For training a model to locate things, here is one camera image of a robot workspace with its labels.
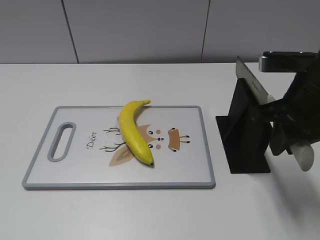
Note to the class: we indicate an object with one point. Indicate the white-handled kitchen knife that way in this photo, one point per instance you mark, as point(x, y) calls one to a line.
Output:
point(303, 152)

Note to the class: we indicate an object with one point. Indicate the white grey-rimmed cutting board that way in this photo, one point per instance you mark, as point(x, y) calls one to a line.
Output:
point(82, 149)

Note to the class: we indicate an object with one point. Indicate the black knife stand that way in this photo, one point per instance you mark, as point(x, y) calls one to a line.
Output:
point(244, 138)

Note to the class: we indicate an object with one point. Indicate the yellow plastic banana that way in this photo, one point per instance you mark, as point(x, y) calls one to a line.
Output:
point(130, 133)

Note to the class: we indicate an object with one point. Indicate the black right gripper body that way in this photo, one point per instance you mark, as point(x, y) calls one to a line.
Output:
point(296, 116)

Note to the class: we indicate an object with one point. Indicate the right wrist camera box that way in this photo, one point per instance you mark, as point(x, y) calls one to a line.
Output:
point(285, 61)

